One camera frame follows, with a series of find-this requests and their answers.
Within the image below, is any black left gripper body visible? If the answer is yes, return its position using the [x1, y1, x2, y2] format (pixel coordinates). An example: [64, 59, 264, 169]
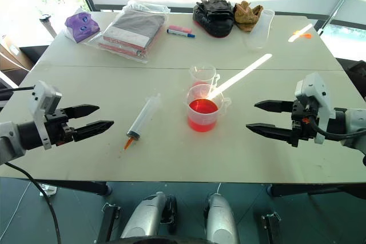
[45, 108, 78, 147]

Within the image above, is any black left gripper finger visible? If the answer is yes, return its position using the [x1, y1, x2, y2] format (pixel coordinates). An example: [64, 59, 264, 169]
[73, 120, 115, 143]
[63, 104, 101, 121]

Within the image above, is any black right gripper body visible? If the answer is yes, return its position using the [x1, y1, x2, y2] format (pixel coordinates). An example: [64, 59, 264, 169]
[289, 98, 319, 148]

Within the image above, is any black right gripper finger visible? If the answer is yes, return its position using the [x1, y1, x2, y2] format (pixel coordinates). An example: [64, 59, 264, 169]
[253, 99, 296, 114]
[245, 122, 295, 145]

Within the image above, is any clear syringe with orange tip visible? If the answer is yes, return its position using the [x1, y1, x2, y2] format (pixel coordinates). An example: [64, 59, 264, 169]
[123, 93, 162, 151]

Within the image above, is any beaker with red liquid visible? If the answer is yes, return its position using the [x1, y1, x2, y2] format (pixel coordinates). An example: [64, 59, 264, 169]
[185, 83, 232, 134]

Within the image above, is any tall clear plastic cup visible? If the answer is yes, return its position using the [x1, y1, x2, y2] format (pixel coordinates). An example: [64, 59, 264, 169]
[244, 9, 276, 53]

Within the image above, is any clear plastic beaker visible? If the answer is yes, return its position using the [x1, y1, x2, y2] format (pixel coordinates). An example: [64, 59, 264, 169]
[189, 64, 221, 91]

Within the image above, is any black table crossbar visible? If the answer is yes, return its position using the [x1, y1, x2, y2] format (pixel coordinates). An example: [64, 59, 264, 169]
[268, 183, 366, 199]
[35, 180, 113, 197]

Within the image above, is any white power strip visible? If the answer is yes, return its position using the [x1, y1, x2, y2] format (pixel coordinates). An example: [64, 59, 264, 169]
[38, 183, 57, 198]

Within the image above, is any black chair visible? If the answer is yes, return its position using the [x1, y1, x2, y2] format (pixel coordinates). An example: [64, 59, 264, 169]
[336, 57, 366, 99]

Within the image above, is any small orange object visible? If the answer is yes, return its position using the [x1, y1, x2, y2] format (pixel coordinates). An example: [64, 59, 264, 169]
[292, 29, 314, 41]

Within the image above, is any purple plastic bag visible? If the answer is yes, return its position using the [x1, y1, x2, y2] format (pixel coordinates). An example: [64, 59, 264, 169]
[63, 7, 101, 44]

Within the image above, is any cardboard box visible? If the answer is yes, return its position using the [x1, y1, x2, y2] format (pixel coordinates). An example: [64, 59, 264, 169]
[0, 34, 33, 71]

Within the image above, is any black metal stand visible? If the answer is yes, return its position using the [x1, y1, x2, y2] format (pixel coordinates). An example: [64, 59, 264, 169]
[96, 202, 122, 244]
[260, 211, 283, 244]

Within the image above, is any clear bag with folded fabric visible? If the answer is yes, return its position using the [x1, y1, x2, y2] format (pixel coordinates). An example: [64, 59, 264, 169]
[85, 0, 170, 65]

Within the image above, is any brown crumpled cloth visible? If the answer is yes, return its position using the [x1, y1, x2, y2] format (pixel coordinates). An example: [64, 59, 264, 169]
[233, 0, 264, 32]

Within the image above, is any silver robot leg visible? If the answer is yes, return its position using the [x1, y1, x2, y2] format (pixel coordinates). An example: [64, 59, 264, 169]
[120, 190, 177, 241]
[204, 192, 240, 244]

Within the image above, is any black gloves pile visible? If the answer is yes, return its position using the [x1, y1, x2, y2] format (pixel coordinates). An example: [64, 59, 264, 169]
[192, 0, 236, 39]

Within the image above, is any blue whiteboard marker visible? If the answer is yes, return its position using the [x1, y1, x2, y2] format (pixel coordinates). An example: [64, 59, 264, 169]
[166, 29, 197, 39]

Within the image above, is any pink eraser block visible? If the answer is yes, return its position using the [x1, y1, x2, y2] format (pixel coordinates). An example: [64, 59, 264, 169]
[168, 25, 193, 34]

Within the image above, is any grey diagonal pole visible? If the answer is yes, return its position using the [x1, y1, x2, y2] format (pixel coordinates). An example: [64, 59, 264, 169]
[316, 0, 364, 37]

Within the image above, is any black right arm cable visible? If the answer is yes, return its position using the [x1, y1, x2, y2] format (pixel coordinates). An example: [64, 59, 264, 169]
[311, 115, 366, 142]

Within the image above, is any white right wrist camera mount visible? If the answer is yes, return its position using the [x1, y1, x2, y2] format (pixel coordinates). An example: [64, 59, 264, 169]
[294, 72, 337, 145]

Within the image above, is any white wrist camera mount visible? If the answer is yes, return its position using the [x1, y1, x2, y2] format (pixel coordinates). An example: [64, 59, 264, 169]
[294, 72, 337, 145]
[28, 80, 62, 151]

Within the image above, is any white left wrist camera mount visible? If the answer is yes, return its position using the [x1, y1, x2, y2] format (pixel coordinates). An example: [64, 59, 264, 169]
[28, 80, 62, 151]

